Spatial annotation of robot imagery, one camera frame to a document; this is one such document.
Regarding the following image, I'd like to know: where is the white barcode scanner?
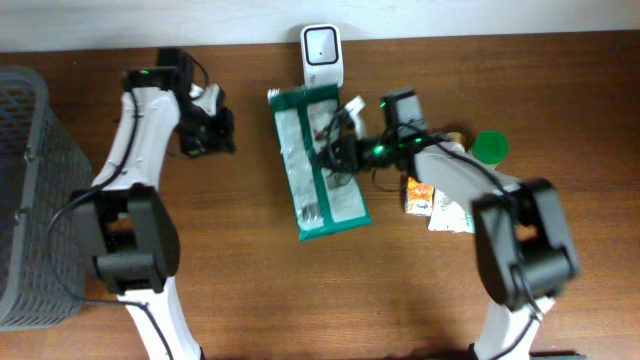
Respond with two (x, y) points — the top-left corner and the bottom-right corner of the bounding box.
(300, 24), (344, 87)

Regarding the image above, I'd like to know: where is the white tube gold cap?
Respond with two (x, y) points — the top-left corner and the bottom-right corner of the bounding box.
(427, 131), (476, 235)

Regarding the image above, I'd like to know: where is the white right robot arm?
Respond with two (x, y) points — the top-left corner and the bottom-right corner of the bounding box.
(311, 88), (580, 359)

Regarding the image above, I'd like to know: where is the grey plastic basket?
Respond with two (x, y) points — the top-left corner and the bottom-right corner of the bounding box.
(1, 65), (93, 332)

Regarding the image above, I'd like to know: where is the green 3M gloves package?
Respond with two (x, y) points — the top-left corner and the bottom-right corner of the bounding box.
(267, 85), (372, 242)

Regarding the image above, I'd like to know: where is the green lid jar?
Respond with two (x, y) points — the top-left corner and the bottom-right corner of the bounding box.
(470, 130), (510, 168)

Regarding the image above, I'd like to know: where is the orange tissue packet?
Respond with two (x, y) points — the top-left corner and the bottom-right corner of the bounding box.
(404, 177), (434, 217)

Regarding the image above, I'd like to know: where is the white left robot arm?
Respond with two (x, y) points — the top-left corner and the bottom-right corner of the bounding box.
(69, 48), (236, 359)

